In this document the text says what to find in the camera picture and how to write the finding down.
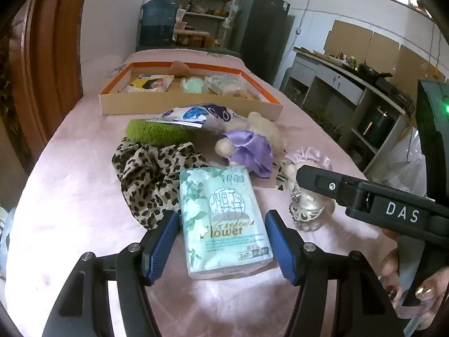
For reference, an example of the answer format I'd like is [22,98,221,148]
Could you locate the cardboard tray box orange rim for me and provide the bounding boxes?
[99,61,284,122]

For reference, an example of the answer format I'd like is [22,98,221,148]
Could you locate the light blue stool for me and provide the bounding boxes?
[0,207,16,278]

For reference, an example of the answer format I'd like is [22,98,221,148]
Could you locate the green low table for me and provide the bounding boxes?
[135,44,242,57]

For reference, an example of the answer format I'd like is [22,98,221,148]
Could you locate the grey kitchen counter cabinet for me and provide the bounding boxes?
[281,47,418,172]

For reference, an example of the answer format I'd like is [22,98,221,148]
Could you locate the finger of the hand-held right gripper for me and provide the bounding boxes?
[295,165,365,215]

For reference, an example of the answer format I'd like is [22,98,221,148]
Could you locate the dark green cooking pot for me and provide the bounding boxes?
[356,107,397,148]

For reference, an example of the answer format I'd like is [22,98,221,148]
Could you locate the yellow cartoon face packet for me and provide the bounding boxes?
[121,74,175,94]

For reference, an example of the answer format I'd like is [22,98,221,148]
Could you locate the person's right hand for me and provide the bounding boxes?
[381,247,449,337]

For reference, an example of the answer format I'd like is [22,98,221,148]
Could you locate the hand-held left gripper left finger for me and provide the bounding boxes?
[41,211,180,337]

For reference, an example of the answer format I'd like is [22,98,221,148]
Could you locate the black wok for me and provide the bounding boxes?
[357,62,393,81]

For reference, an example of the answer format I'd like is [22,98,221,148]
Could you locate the clear plastic bag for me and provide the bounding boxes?
[379,154,427,197]

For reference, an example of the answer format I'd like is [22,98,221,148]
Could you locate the blue white printed packet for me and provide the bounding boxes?
[145,103,242,136]

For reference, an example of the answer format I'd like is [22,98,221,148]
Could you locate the peach makeup sponge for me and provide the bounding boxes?
[169,60,192,77]

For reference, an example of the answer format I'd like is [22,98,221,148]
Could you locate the white plush bear purple dress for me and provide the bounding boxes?
[214,111,286,178]

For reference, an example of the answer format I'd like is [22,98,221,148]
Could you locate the brown wooden door frame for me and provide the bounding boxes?
[7,0,92,162]

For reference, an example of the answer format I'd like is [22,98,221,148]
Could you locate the dark refrigerator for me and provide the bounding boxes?
[239,0,292,85]

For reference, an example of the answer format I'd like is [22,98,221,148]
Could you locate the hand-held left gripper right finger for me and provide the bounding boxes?
[265,210,397,337]

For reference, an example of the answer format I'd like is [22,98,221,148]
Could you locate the leopard print scrunchie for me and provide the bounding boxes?
[111,138,209,230]

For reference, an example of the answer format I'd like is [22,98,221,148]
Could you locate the row of condiment bottles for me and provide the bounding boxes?
[331,52,358,67]

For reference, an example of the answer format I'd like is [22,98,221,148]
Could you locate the blue water jug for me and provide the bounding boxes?
[138,0,179,46]

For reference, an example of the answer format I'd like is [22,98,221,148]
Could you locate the row of amber jars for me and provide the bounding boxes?
[175,33,216,48]

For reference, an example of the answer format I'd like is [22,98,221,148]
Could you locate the black gas stove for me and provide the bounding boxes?
[375,77,414,109]

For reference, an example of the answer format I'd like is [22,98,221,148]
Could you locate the green fuzzy scrunchie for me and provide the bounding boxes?
[125,119,199,147]

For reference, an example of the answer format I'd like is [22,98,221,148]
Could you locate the potted green plant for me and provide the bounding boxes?
[309,109,342,141]

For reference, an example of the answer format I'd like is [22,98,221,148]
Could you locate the mint green makeup sponge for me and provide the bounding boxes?
[180,76,207,95]

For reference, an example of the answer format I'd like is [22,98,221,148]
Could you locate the cardboard sheets on wall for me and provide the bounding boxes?
[323,19,449,85]

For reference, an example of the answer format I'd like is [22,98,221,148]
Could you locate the green white tissue pack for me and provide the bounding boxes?
[205,75,242,95]
[179,167,274,281]

